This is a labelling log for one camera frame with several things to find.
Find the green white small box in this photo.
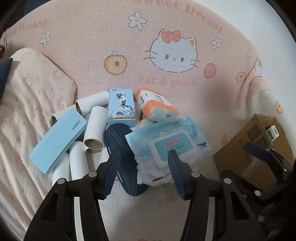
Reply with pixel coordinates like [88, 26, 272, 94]
[265, 125, 279, 142]

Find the pink printed pillow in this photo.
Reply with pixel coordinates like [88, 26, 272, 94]
[0, 47, 78, 232]

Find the light blue long box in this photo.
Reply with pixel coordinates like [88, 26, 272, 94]
[30, 108, 88, 175]

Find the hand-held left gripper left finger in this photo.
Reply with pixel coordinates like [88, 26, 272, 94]
[24, 149, 121, 241]

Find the light blue printed carton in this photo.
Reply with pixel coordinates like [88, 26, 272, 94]
[108, 89, 137, 127]

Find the white plastic bag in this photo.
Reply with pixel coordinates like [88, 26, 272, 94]
[135, 158, 178, 187]

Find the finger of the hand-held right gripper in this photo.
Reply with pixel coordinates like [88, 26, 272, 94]
[245, 142, 294, 173]
[219, 169, 285, 205]

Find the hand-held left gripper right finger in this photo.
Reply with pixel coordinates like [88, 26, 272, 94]
[168, 152, 271, 241]

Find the blue wet wipes pack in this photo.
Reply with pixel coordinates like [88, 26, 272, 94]
[125, 116, 213, 168]

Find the pink cartoon printed blanket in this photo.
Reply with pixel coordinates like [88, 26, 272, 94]
[0, 0, 287, 241]

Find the navy blue cushion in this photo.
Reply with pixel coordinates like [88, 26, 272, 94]
[0, 58, 14, 99]

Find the pile of white paper tubes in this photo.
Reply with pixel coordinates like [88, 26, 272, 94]
[51, 91, 152, 183]

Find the brown cardboard box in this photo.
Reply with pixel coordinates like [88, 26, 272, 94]
[213, 113, 295, 193]

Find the orange white tissue pack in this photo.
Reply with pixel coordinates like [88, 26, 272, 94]
[134, 87, 179, 121]

